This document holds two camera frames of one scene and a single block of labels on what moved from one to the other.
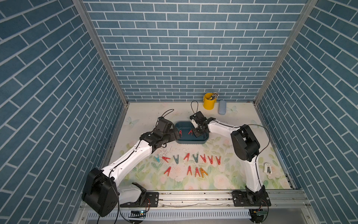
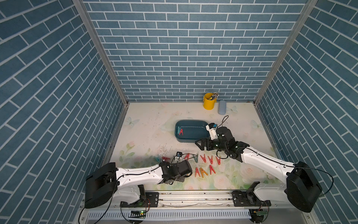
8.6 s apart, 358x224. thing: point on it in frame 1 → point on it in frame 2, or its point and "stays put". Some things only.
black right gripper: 195,133 → 208,141
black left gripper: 172,136 → 182,179
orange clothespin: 202,171 stays put
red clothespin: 187,156 stays put
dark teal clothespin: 196,158 stays put
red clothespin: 211,160 stays put
